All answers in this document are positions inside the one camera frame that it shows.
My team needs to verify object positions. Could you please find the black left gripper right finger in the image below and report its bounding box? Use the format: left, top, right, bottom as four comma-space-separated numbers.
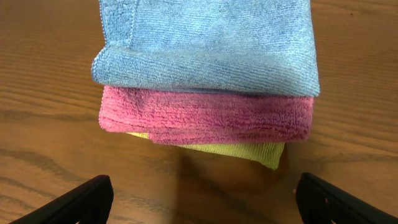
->
295, 172, 397, 224

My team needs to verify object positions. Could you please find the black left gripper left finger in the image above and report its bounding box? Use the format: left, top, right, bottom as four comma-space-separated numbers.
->
10, 175, 114, 224

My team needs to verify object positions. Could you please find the folded green cloth under stack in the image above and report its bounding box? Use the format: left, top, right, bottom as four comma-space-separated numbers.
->
127, 132, 285, 170

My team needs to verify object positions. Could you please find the folded pink microfibre cloth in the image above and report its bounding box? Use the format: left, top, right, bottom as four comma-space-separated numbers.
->
99, 86, 313, 145

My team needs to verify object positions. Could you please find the folded blue microfibre cloth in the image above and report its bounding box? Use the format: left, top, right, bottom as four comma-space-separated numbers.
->
91, 0, 320, 96

